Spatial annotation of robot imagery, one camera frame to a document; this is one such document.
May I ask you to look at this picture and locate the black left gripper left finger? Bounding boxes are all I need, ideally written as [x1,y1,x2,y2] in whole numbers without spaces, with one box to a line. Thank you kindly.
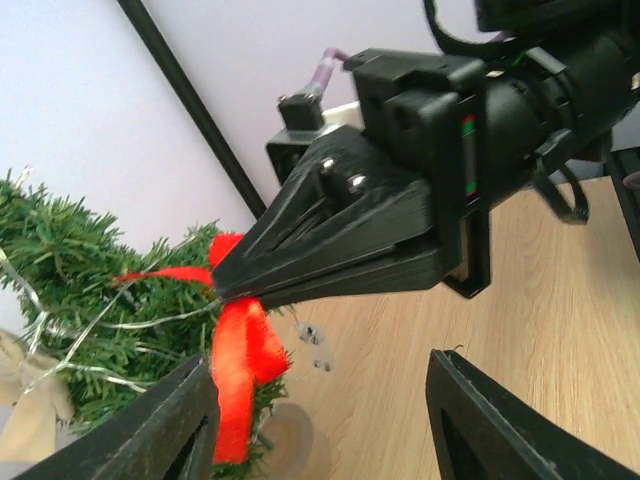
[17,355,220,480]

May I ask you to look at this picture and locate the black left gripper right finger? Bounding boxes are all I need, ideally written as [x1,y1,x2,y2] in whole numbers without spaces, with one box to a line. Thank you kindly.
[425,350,638,480]

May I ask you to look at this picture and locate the clear led string lights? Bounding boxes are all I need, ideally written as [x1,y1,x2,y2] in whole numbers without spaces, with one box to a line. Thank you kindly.
[0,167,226,396]

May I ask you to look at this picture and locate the clear plastic battery box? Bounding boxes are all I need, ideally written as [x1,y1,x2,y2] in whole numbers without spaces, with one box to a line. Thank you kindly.
[296,321,335,373]

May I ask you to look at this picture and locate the small green christmas tree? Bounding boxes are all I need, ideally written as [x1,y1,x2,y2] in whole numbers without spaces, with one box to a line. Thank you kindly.
[1,179,289,479]

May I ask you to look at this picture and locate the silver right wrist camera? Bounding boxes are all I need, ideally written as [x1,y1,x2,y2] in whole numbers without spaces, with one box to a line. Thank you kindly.
[265,92,339,185]

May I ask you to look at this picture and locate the red ribbon bow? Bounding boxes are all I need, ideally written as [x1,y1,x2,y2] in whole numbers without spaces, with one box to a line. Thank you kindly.
[112,232,291,464]

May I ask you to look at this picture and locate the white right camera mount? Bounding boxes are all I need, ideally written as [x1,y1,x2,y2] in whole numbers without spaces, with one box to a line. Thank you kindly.
[323,101,364,130]

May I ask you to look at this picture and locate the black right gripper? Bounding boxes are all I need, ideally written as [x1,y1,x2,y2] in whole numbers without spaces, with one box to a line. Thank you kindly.
[213,49,491,309]

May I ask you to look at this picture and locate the round wooden tree base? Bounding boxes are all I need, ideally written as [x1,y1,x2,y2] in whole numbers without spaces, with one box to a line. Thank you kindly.
[257,402,332,480]

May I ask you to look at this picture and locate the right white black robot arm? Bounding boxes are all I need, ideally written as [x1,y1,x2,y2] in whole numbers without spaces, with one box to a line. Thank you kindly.
[212,1,639,309]

